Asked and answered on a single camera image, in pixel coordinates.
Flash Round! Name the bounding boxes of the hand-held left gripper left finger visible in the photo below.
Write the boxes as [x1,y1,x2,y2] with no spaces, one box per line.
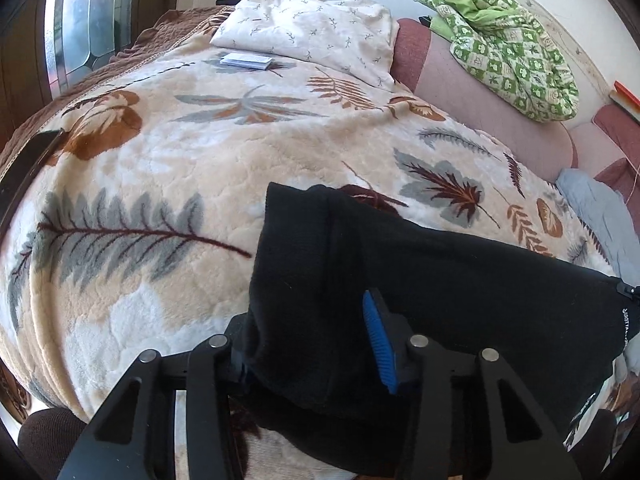
[56,313,261,480]

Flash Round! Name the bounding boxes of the green checked cloth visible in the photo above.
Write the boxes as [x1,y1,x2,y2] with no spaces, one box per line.
[415,0,581,123]

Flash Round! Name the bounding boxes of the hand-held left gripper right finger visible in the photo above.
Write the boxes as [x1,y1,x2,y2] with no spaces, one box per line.
[362,288,584,480]

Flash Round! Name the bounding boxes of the brown quilted bedspread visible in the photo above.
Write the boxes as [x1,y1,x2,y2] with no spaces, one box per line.
[0,5,236,171]

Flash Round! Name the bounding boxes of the grey cloth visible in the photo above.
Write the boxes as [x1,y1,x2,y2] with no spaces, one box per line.
[556,168,640,286]

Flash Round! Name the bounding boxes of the pink sofa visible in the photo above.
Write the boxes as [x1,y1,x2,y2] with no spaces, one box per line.
[390,18,640,201]

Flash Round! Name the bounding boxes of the black flat device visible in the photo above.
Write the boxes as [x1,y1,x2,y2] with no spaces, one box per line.
[0,129,67,241]

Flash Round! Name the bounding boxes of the small white paper packet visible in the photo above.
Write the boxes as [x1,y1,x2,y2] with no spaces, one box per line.
[219,52,275,72]

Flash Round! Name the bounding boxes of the leaf-print fleece blanket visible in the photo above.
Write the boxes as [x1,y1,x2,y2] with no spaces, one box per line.
[0,45,621,480]

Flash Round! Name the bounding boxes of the white leaf-print pillow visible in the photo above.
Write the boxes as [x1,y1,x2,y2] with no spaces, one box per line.
[209,0,399,92]

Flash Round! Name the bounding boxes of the orange-edged book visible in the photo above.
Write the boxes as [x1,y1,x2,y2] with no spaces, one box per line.
[610,81,640,124]

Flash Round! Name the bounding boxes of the stained glass window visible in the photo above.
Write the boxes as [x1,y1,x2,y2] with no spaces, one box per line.
[44,0,139,100]

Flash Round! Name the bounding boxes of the black pants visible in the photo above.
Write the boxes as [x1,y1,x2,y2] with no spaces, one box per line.
[231,182,640,477]

